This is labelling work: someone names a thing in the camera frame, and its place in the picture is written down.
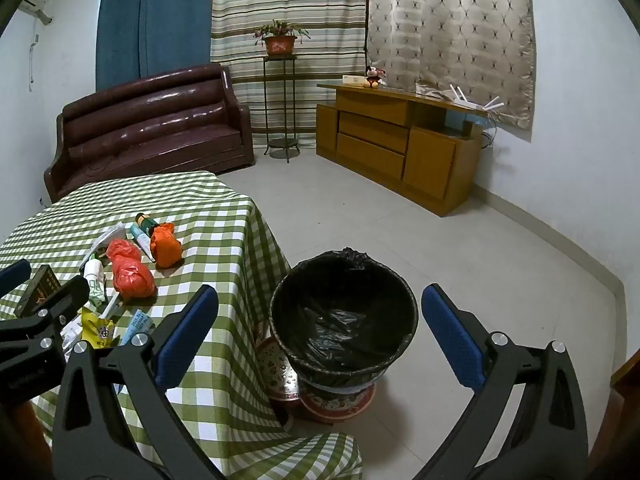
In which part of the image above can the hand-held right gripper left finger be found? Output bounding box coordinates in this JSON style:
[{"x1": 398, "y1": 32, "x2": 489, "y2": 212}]
[{"x1": 52, "y1": 284, "x2": 226, "y2": 480}]

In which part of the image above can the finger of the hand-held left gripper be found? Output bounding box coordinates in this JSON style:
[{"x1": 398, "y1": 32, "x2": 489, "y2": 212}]
[
  {"x1": 0, "y1": 259, "x2": 32, "y2": 306},
  {"x1": 0, "y1": 276, "x2": 91, "y2": 356}
]

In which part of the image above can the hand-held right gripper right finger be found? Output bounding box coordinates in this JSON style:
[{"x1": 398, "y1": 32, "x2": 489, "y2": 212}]
[{"x1": 415, "y1": 282, "x2": 591, "y2": 480}]

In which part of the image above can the white and green plastic bag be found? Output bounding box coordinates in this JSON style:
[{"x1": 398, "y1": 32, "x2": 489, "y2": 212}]
[{"x1": 82, "y1": 255, "x2": 109, "y2": 311}]

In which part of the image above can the dark printed small box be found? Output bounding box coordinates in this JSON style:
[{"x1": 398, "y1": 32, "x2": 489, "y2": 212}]
[{"x1": 15, "y1": 264, "x2": 63, "y2": 317}]

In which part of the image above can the white plastic wrapper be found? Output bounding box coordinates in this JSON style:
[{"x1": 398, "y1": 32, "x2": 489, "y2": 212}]
[{"x1": 60, "y1": 320, "x2": 87, "y2": 356}]

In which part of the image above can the yellow snack packet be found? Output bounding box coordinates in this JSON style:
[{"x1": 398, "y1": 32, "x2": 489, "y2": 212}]
[{"x1": 80, "y1": 307, "x2": 118, "y2": 348}]

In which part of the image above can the light blue paper packet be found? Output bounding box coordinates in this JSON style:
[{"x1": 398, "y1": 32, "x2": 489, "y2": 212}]
[{"x1": 117, "y1": 310, "x2": 153, "y2": 346}]

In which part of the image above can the red plastic bag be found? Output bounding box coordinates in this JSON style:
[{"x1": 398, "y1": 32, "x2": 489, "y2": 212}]
[
  {"x1": 111, "y1": 259, "x2": 156, "y2": 302},
  {"x1": 106, "y1": 239, "x2": 143, "y2": 263}
]

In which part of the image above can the white squeeze tube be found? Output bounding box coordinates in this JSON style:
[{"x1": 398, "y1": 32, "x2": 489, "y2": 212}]
[{"x1": 82, "y1": 222, "x2": 127, "y2": 262}]

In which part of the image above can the teal and white tube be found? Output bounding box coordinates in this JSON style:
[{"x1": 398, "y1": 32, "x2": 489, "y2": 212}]
[{"x1": 129, "y1": 224, "x2": 157, "y2": 262}]

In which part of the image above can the orange plastic bag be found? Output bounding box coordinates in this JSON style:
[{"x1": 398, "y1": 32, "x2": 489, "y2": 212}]
[{"x1": 150, "y1": 222, "x2": 183, "y2": 268}]

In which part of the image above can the black-lined trash bin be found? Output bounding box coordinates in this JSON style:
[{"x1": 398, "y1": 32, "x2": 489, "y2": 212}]
[{"x1": 269, "y1": 247, "x2": 420, "y2": 396}]

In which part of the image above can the person's left hand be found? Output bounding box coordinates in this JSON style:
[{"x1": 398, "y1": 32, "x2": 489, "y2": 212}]
[{"x1": 0, "y1": 396, "x2": 53, "y2": 461}]

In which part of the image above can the red floral basin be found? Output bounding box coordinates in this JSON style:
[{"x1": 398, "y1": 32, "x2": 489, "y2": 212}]
[
  {"x1": 300, "y1": 382, "x2": 378, "y2": 423},
  {"x1": 254, "y1": 335, "x2": 303, "y2": 403}
]

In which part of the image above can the green checkered tablecloth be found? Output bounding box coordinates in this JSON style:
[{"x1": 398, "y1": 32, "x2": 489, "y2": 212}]
[{"x1": 0, "y1": 170, "x2": 363, "y2": 480}]

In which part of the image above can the wooden cabinet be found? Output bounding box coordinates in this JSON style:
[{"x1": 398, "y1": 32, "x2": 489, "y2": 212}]
[{"x1": 315, "y1": 82, "x2": 493, "y2": 217}]

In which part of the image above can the brown wooden furniture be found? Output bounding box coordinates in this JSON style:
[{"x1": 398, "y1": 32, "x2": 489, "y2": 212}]
[{"x1": 610, "y1": 350, "x2": 640, "y2": 413}]

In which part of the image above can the dark brown leather sofa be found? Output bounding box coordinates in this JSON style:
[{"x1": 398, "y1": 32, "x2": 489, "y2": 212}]
[{"x1": 43, "y1": 64, "x2": 256, "y2": 204}]

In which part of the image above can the black metal plant stand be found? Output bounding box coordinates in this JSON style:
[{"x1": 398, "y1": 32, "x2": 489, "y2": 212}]
[{"x1": 262, "y1": 55, "x2": 301, "y2": 163}]

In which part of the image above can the white router with antennas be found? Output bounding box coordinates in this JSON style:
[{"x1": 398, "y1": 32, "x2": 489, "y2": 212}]
[{"x1": 447, "y1": 85, "x2": 503, "y2": 113}]

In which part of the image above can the crumpled clear plastic sheet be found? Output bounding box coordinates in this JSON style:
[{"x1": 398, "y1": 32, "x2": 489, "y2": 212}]
[{"x1": 415, "y1": 82, "x2": 453, "y2": 102}]

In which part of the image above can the white air conditioner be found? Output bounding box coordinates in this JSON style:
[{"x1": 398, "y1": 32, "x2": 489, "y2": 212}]
[{"x1": 20, "y1": 0, "x2": 55, "y2": 25}]

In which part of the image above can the mouse plush toy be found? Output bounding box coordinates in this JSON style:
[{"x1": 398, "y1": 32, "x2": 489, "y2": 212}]
[{"x1": 364, "y1": 64, "x2": 388, "y2": 90}]

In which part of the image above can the blue curtain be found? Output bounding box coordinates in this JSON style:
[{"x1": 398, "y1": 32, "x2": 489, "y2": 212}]
[{"x1": 95, "y1": 0, "x2": 217, "y2": 92}]

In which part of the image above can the potted plant in orange pot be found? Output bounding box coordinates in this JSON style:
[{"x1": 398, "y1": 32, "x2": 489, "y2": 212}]
[{"x1": 252, "y1": 20, "x2": 311, "y2": 57}]

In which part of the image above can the beige diamond-pattern curtain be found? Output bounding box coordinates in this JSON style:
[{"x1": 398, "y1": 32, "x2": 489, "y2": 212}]
[{"x1": 365, "y1": 0, "x2": 536, "y2": 131}]

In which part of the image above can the striped curtain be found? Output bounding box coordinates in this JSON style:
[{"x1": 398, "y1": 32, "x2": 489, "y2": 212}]
[{"x1": 210, "y1": 0, "x2": 369, "y2": 136}]

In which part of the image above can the white wall pipe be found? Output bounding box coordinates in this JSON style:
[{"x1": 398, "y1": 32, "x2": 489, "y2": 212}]
[{"x1": 27, "y1": 32, "x2": 41, "y2": 86}]

